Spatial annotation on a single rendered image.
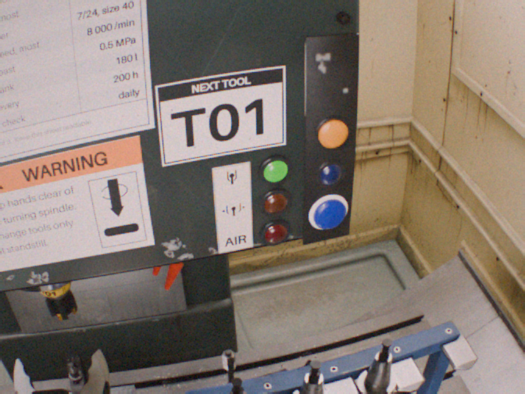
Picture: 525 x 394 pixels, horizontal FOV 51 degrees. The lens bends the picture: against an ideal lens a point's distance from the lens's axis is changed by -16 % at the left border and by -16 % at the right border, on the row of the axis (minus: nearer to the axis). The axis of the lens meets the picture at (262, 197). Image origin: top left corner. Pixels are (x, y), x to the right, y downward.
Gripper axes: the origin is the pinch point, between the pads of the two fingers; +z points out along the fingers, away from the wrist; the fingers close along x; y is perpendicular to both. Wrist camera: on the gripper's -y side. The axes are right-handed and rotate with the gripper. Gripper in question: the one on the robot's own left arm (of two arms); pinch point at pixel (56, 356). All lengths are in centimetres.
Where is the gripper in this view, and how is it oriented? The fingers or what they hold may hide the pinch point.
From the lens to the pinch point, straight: 70.9
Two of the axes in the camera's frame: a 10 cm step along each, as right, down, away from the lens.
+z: -2.8, -5.9, 7.5
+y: 0.1, 7.8, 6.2
